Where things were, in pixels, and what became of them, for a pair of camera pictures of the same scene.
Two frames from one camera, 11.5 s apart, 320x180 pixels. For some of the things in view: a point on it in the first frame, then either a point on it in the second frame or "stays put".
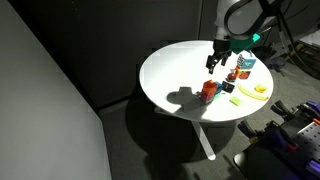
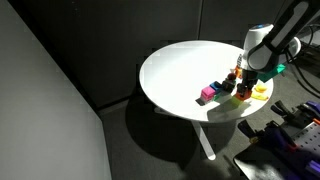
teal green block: x=216 y=96 stays put
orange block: x=210 y=87 -> x=244 y=95
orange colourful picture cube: x=242 y=74 stays put
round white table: x=175 y=78 stays put
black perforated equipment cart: x=274 y=154 stays put
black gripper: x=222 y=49 -> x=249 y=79
